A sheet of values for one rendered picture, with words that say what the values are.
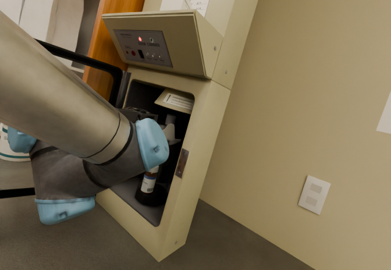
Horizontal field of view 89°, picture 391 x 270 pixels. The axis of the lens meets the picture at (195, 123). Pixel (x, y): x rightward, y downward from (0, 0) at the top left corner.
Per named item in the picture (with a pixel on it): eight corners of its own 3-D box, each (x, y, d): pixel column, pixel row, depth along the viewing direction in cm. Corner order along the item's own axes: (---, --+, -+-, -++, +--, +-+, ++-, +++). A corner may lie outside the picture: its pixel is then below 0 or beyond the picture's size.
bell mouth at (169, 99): (178, 107, 75) (182, 93, 74) (218, 120, 65) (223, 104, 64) (142, 99, 60) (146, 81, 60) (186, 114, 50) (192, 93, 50)
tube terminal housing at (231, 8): (149, 186, 88) (196, 12, 81) (209, 227, 70) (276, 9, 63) (94, 199, 68) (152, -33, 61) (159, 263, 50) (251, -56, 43)
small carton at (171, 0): (167, 27, 49) (173, 2, 49) (185, 30, 48) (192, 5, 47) (157, 17, 44) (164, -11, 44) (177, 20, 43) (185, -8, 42)
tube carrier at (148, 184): (152, 183, 70) (167, 125, 68) (175, 198, 64) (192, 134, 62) (127, 189, 61) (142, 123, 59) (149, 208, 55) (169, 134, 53)
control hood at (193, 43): (128, 64, 63) (135, 32, 63) (212, 80, 45) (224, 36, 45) (92, 50, 54) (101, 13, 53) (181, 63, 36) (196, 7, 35)
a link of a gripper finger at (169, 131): (189, 127, 55) (157, 122, 50) (184, 147, 56) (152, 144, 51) (184, 124, 57) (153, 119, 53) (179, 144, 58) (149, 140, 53)
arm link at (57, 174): (91, 205, 26) (75, 131, 30) (24, 234, 28) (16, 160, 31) (124, 196, 34) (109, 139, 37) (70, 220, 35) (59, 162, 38)
